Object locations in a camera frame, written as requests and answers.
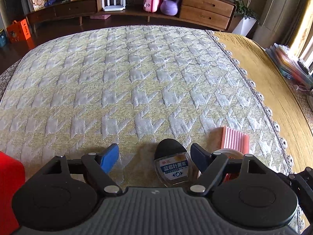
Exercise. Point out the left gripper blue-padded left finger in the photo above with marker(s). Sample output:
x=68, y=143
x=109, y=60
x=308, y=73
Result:
x=96, y=171

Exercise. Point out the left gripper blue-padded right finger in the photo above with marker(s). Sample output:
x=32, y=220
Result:
x=212, y=167

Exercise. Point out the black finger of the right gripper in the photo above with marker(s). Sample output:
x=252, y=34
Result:
x=301, y=184

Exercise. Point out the clear eye-drop bottle black cap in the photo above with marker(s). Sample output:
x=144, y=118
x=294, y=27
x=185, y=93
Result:
x=172, y=163

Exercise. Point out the round gold tin lid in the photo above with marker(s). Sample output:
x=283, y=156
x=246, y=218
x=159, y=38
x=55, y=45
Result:
x=231, y=154

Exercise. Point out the pink ridged comb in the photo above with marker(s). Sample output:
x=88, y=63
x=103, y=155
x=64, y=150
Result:
x=235, y=140

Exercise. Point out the yellow tablecloth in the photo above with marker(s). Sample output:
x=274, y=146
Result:
x=289, y=106

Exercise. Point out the grey patterned table mat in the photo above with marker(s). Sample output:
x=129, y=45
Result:
x=135, y=86

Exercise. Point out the red storage box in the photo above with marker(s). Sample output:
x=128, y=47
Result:
x=12, y=178

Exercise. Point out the stack of books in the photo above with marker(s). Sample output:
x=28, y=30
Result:
x=290, y=66

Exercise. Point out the orange gift bag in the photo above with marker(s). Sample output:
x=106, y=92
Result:
x=18, y=31

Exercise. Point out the white wifi router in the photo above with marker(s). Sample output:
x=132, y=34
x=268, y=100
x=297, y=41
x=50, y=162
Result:
x=113, y=5

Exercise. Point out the purple kettlebell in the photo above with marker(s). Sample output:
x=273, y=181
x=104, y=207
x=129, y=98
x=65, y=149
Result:
x=169, y=7

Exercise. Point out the wooden tv cabinet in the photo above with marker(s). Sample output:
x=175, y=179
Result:
x=215, y=14

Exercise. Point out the pink small case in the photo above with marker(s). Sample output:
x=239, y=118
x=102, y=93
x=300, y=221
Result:
x=151, y=5

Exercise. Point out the potted green plant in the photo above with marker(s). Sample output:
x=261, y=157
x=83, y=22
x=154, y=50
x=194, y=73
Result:
x=247, y=16

